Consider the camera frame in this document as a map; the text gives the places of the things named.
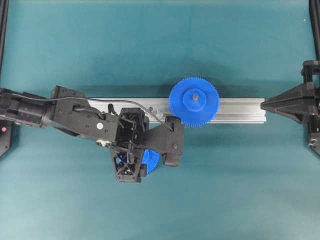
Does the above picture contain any silver aluminium extrusion rail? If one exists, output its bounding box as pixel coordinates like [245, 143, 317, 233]
[88, 98, 267, 124]

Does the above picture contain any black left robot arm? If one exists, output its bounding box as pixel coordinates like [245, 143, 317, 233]
[0, 86, 184, 183]

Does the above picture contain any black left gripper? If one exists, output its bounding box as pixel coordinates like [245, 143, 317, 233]
[110, 107, 181, 183]

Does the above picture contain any small blue gear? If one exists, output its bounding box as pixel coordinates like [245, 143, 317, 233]
[117, 148, 161, 175]

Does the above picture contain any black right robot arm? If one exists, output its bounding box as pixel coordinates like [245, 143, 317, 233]
[168, 60, 320, 155]

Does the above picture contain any large blue gear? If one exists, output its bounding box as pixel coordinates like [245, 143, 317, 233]
[168, 77, 220, 127]

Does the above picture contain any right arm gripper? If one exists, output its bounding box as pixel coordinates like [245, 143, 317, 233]
[260, 60, 320, 125]

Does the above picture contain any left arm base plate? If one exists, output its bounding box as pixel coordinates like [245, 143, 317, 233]
[0, 120, 13, 158]

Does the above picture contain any steel shaft under large gear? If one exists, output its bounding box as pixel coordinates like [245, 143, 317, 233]
[192, 94, 199, 101]

